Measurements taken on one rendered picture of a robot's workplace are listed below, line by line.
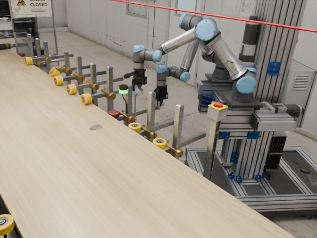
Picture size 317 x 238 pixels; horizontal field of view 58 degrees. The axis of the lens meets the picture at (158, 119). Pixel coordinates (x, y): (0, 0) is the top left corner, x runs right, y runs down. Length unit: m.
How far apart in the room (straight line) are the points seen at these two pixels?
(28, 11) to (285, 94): 3.06
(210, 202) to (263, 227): 0.23
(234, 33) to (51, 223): 4.01
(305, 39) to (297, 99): 1.78
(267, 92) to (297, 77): 0.23
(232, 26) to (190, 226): 3.86
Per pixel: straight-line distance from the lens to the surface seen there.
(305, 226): 2.79
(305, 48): 4.09
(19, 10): 3.97
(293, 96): 2.37
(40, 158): 1.61
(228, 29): 4.78
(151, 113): 1.83
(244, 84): 1.85
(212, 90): 2.50
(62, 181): 1.43
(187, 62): 2.15
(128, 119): 2.05
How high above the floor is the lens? 1.76
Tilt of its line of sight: 26 degrees down
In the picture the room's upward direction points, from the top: 3 degrees clockwise
